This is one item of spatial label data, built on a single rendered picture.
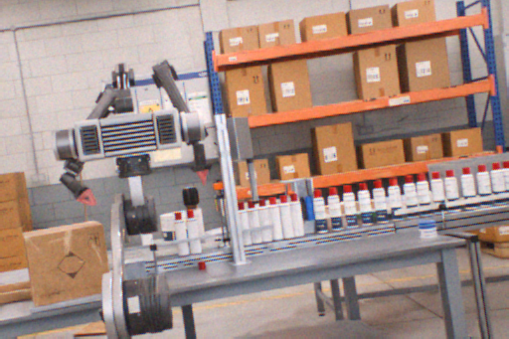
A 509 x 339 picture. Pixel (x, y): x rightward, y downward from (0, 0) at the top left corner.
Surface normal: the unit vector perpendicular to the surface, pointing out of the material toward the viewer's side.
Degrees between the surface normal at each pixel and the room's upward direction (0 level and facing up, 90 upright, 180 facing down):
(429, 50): 89
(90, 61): 90
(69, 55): 90
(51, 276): 90
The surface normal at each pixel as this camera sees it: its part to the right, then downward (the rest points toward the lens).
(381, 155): 0.00, 0.06
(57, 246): 0.28, 0.01
